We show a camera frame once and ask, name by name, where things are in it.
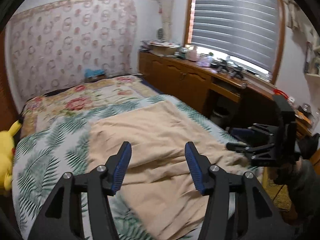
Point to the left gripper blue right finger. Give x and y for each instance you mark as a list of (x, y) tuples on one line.
[(238, 206)]

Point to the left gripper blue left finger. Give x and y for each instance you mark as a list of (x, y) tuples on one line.
[(61, 217)]

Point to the beige printed t-shirt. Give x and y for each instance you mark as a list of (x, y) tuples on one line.
[(157, 185)]

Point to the wooden sideboard cabinet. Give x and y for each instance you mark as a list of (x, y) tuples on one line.
[(227, 102)]

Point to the palm leaf print blanket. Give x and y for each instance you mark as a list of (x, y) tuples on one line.
[(43, 157)]

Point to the yellow Pikachu plush toy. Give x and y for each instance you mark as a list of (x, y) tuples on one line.
[(7, 152)]

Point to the pink bottle on cabinet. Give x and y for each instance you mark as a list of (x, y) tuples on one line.
[(193, 55)]

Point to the grey zebra window blind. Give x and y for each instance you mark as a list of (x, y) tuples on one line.
[(246, 29)]

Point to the floral bed cover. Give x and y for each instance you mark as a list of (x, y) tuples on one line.
[(40, 112)]

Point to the cardboard box on cabinet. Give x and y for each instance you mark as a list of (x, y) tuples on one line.
[(160, 48)]

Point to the blue item on box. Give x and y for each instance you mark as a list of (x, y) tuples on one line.
[(93, 74)]

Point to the circle pattern lace curtain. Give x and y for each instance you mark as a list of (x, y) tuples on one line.
[(51, 46)]

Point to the beige tied side curtain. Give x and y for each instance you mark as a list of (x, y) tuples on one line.
[(165, 7)]

